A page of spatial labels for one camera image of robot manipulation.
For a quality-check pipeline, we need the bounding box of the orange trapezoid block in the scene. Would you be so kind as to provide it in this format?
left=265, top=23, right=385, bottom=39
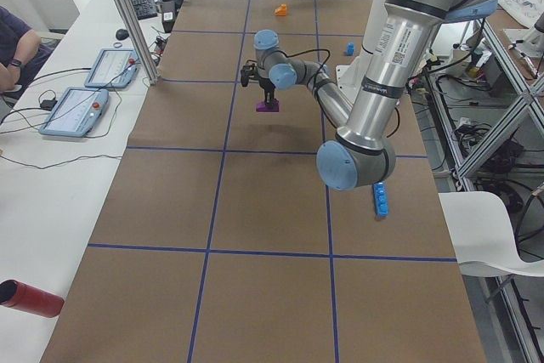
left=274, top=3, right=288, bottom=17

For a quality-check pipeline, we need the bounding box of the purple trapezoid block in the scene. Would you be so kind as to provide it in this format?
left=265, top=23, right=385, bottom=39
left=255, top=99, right=280, bottom=113

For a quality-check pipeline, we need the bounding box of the long blue brick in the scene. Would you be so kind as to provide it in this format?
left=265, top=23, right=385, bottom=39
left=372, top=182, right=389, bottom=218

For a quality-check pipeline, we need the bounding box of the aluminium frame post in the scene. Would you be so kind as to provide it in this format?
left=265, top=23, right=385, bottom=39
left=95, top=0, right=162, bottom=87

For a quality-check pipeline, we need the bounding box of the far teach pendant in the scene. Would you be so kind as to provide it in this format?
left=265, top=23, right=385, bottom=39
left=84, top=48, right=139, bottom=88

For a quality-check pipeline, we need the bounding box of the near teach pendant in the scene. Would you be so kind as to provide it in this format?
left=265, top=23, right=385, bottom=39
left=39, top=88, right=109, bottom=138

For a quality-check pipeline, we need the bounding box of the red cylinder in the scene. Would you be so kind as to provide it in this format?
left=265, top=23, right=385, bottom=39
left=1, top=280, right=65, bottom=318

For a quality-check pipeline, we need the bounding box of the black keyboard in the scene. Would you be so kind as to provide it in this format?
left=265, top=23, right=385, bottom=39
left=130, top=0, right=157, bottom=20

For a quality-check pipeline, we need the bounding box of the teach pendant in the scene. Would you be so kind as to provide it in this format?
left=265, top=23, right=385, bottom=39
left=39, top=88, right=109, bottom=138
left=84, top=48, right=139, bottom=88

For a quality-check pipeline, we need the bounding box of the seated person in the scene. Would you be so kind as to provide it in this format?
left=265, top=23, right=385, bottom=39
left=1, top=7, right=53, bottom=99

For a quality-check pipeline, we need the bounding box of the black computer mouse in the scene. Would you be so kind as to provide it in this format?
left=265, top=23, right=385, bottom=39
left=116, top=29, right=129, bottom=41

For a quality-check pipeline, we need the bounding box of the white paper sheet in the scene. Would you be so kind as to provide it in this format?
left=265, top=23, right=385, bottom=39
left=439, top=191, right=543, bottom=278

